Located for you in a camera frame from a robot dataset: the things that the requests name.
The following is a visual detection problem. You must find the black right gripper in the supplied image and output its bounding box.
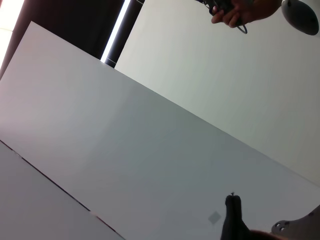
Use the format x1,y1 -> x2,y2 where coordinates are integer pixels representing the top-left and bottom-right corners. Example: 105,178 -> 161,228
271,209 -> 320,237

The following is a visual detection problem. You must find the black fabric food bag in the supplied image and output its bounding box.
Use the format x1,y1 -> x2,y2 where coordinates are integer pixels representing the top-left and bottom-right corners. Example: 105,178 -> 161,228
219,191 -> 253,240

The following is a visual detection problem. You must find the person's bare hand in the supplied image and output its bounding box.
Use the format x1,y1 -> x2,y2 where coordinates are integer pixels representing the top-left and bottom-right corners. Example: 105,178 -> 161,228
210,0 -> 284,28

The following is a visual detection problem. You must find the grey rounded dome housing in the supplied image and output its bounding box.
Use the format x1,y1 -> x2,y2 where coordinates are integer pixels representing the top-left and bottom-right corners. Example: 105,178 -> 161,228
281,0 -> 320,36

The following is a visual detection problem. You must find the black handheld device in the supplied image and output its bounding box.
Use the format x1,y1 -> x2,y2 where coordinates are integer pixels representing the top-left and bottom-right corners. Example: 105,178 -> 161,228
202,0 -> 241,13

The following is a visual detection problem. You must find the bright light strip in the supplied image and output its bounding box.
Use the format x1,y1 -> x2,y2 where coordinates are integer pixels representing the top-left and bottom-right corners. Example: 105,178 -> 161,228
100,0 -> 133,63

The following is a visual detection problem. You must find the small grey wall sticker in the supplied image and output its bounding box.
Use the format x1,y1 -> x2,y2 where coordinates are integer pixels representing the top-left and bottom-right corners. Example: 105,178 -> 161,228
207,211 -> 223,225

